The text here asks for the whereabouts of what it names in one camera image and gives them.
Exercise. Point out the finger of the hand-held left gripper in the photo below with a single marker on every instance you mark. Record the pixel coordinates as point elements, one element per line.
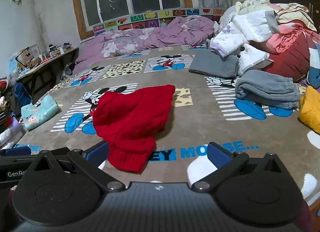
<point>17,151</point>

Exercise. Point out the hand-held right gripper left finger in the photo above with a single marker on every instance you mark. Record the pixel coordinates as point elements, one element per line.
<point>98,154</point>

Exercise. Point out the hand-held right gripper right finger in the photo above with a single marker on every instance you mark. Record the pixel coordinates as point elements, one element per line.
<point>220,157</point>

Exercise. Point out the red knit sweater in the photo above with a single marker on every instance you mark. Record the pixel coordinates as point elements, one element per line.
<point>130,122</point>

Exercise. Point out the clothes pile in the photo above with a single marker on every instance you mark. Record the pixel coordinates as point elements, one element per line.
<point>7,122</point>

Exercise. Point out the printed cartoon blanket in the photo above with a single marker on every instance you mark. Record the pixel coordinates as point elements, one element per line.
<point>200,122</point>

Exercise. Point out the teal printed garment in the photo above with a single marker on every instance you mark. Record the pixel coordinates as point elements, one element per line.
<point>37,112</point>

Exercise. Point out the blue bag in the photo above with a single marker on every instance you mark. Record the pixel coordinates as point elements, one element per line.
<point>21,94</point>

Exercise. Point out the light grey fleece pants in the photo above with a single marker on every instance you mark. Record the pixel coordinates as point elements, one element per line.
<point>267,87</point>

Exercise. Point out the dark grey folded pants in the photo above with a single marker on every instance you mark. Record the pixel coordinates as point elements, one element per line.
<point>212,63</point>

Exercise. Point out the yellow knit sweater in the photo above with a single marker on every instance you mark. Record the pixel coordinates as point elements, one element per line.
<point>311,109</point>

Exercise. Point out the dark wooden desk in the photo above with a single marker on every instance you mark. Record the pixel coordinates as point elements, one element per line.
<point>57,56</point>

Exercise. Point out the white buttoned garment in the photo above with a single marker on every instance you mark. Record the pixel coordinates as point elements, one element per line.
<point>252,58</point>

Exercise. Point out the blue cloth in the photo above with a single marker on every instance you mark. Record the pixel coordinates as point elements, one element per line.
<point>314,72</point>

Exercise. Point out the purple floral duvet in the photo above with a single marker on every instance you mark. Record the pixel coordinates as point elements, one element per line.
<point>155,37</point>

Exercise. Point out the white quilted grey-collared garment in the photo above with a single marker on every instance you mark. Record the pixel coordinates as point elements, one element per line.
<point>255,26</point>

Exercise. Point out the pink cloth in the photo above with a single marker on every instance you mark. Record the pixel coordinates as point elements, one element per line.
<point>287,38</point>

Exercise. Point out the colourful alphabet foam mat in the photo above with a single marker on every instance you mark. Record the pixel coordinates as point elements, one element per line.
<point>135,18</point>

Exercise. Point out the cream floral blanket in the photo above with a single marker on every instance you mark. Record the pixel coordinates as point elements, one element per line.
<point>295,11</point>

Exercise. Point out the dark wooden headboard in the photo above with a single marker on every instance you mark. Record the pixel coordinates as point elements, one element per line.
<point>313,5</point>

